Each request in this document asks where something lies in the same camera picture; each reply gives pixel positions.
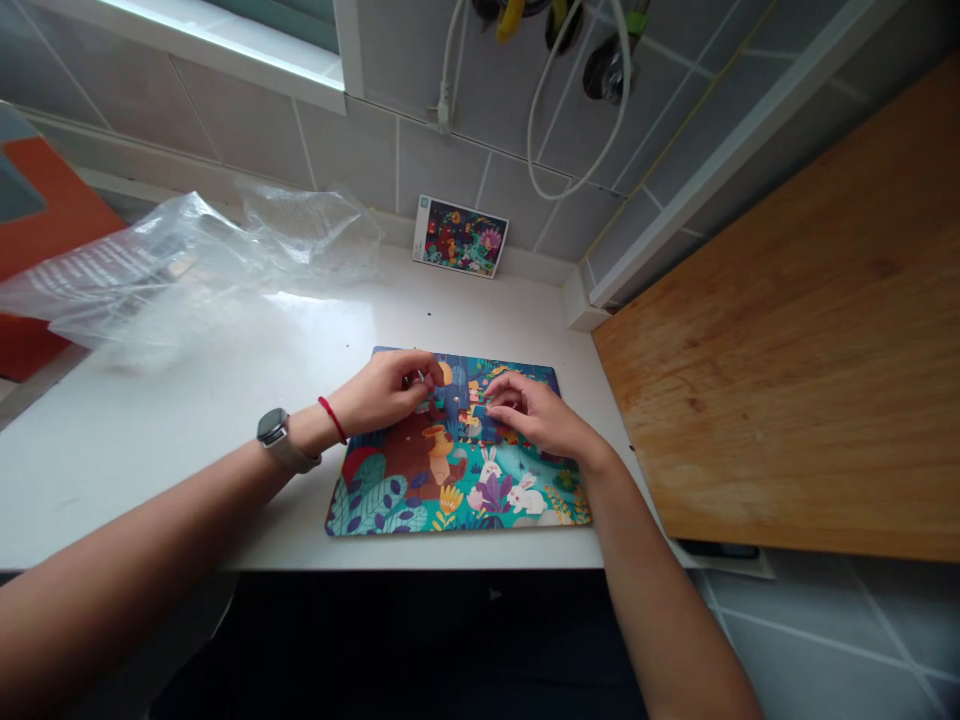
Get person's right hand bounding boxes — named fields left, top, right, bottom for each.
left=483, top=371, right=605, bottom=472

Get white window frame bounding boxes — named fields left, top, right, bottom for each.
left=29, top=0, right=367, bottom=116

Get colourful puzzle reference card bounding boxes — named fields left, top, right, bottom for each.
left=410, top=194, right=511, bottom=281

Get wooden board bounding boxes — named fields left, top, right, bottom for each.
left=590, top=68, right=960, bottom=565

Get white frame rail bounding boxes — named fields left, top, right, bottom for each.
left=583, top=0, right=905, bottom=310

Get large clear plastic bag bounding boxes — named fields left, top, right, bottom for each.
left=0, top=190, right=309, bottom=370

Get person's left hand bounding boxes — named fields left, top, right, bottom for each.
left=327, top=348, right=442, bottom=444

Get small clear plastic bag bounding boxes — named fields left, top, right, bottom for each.
left=235, top=178, right=388, bottom=295

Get hanging yellow utensil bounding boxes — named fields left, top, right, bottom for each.
left=494, top=0, right=528, bottom=45

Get person's left index finger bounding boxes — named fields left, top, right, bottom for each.
left=393, top=352, right=442, bottom=391

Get colourful animal jigsaw puzzle board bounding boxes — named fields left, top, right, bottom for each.
left=323, top=344, right=595, bottom=538

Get white cable with plug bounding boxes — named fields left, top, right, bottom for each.
left=425, top=0, right=472, bottom=138

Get orange cardboard box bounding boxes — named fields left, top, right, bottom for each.
left=0, top=134, right=130, bottom=384

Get person's right fingers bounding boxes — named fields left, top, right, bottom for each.
left=503, top=418, right=553, bottom=453

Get dark flat object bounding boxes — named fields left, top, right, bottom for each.
left=674, top=537, right=763, bottom=563

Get hanging metal ladle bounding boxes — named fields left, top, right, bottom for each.
left=583, top=0, right=648, bottom=107

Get looped white cable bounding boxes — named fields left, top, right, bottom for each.
left=524, top=0, right=636, bottom=202

